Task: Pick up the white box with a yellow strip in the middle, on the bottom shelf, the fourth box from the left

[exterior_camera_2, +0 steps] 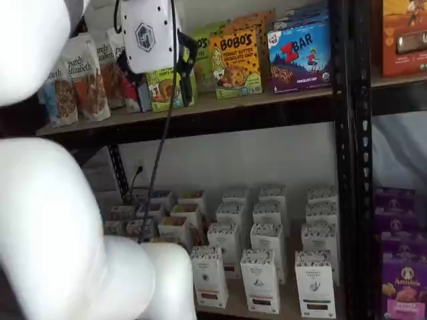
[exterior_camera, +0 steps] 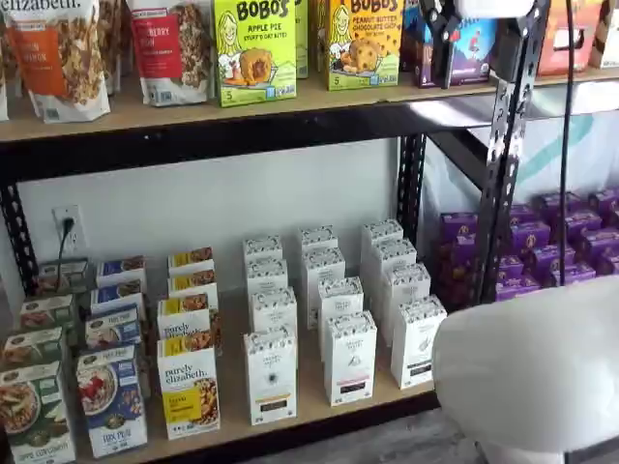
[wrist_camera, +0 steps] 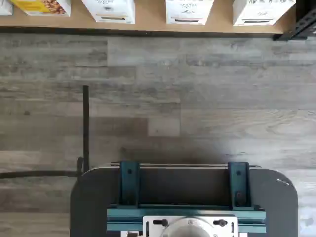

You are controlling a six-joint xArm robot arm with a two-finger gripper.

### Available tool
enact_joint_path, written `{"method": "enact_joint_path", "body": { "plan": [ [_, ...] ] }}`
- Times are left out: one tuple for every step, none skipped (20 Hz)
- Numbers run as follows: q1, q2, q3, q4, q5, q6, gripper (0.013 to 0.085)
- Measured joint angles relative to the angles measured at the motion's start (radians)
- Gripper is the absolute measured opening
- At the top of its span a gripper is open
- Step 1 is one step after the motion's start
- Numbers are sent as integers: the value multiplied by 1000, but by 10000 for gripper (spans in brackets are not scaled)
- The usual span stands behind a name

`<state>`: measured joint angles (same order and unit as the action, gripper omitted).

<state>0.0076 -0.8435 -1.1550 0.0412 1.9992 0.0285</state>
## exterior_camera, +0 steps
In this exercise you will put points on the green oatmeal box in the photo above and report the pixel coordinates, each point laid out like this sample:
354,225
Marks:
29,345
63,275
46,314
34,415

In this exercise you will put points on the white box yellow strip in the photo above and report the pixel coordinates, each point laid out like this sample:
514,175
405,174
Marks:
262,247
271,377
266,275
273,309

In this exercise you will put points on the red label granola bag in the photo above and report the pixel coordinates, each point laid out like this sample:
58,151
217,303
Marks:
169,48

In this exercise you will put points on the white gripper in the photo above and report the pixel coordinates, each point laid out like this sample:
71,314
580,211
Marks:
493,6

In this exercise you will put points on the black metal shelving rack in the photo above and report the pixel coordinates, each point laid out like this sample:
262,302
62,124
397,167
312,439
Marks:
193,145

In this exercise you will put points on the blue oatmeal box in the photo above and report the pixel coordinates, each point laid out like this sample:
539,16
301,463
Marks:
121,268
116,295
113,326
111,401

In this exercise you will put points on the blue purple Zbar box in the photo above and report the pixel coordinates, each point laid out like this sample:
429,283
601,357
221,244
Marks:
471,48

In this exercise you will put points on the orange snack box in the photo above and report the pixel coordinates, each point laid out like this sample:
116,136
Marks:
587,43

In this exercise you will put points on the wooden shelf board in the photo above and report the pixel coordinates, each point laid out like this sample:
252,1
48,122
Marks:
309,386
580,76
145,113

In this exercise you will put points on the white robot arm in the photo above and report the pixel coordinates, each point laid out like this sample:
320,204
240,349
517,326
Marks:
527,362

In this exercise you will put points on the green Bobo's apple pie box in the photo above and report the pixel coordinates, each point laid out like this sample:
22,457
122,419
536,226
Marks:
256,53
302,38

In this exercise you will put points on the white wall outlet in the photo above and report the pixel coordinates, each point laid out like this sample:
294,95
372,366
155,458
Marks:
58,212

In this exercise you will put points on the orange label granola bag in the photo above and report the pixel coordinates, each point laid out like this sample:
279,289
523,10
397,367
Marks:
58,58

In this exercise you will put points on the white box black strip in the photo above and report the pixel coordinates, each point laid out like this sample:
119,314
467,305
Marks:
382,231
416,348
394,253
406,282

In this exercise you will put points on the Purely Elizabeth yellow white box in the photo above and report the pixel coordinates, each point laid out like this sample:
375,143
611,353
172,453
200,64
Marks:
191,282
184,314
188,386
191,258

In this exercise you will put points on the white box pink strip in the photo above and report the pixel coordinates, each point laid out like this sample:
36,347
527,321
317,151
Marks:
317,238
341,297
353,362
323,266

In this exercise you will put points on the white granola bag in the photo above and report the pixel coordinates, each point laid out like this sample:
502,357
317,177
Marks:
3,72
113,38

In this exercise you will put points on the yellow Bobo's peanut butter box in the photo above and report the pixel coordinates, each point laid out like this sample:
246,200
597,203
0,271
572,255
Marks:
365,43

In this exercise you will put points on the white brown snack box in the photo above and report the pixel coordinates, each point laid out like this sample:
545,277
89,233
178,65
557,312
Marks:
610,34

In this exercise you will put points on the white sheet teal stripe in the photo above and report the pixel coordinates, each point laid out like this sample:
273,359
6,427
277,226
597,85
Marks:
595,145

